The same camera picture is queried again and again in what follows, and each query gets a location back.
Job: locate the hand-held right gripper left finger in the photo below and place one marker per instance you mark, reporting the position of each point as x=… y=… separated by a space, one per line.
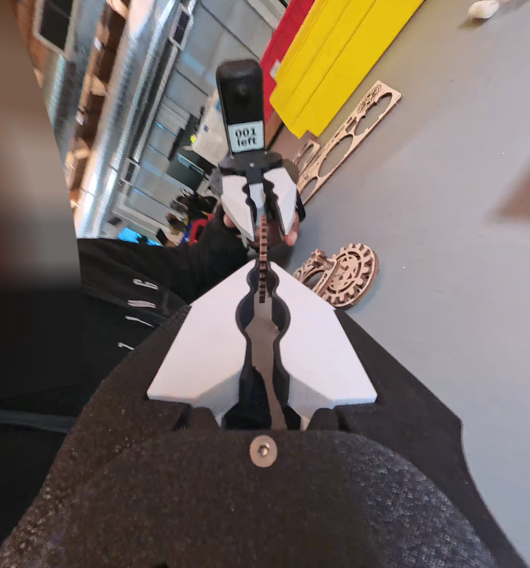
x=198 y=355

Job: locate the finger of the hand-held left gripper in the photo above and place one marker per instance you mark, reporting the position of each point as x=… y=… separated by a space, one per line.
x=285 y=195
x=234 y=199

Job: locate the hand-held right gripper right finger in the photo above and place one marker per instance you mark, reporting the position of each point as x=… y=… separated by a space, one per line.
x=327 y=355

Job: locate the large wooden gear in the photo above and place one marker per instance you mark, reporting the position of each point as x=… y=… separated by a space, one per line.
x=263 y=248

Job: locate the wooden gear assembly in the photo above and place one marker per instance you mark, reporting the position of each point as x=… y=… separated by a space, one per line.
x=349 y=273

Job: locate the grey desk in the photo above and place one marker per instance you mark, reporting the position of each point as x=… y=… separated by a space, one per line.
x=447 y=288

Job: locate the person's left hand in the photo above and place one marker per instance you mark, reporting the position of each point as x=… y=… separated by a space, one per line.
x=293 y=233

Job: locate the red plastic bin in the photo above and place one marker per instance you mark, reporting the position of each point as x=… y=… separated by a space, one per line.
x=282 y=40

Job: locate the yellow plastic bin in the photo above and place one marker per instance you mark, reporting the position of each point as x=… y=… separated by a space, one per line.
x=336 y=66

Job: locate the wooden puzzle sheet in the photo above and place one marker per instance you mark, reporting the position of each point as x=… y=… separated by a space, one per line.
x=387 y=93

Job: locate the white wax stick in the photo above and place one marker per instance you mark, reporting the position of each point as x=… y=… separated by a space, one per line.
x=482 y=9

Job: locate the silver ventilation duct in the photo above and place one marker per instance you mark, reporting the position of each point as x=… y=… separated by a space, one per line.
x=96 y=168

